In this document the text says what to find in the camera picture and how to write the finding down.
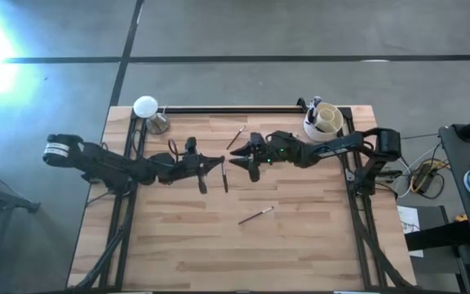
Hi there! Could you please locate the white paper sheet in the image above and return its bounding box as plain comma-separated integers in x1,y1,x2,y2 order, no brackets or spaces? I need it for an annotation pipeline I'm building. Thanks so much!
397,205,425,259

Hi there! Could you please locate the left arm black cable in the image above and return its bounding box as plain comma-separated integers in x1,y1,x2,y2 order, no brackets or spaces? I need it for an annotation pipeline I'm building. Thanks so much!
131,128,180,158

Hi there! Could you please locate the grey metal stand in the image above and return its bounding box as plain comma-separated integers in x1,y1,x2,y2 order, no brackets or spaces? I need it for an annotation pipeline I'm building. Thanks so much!
0,162,42,294

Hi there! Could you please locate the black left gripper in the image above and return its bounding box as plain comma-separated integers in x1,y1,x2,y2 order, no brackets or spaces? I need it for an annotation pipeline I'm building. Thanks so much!
175,136,226,195

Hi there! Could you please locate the black power brick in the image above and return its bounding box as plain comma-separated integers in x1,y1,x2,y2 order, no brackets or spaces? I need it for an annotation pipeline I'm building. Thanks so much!
416,163,438,193

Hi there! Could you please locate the yellow cable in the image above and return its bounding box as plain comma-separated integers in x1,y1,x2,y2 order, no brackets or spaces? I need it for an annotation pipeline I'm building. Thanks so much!
410,159,451,195

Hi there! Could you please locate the white lamp on stand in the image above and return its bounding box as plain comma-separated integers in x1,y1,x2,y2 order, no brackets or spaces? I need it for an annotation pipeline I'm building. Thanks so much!
132,95,171,136

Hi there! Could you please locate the white ribbed brush organizer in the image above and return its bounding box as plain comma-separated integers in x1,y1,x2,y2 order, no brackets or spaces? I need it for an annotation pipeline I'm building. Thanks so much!
303,101,345,143

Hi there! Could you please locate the black cart base beam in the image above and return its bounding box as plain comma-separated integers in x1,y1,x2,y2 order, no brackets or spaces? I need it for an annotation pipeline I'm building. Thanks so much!
404,221,470,252

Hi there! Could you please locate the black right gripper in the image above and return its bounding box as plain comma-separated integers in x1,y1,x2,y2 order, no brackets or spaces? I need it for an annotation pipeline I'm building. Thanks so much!
228,131,301,183

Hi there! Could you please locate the grey cart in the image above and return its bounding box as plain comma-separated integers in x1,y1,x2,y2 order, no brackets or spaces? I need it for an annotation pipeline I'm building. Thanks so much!
438,122,470,254

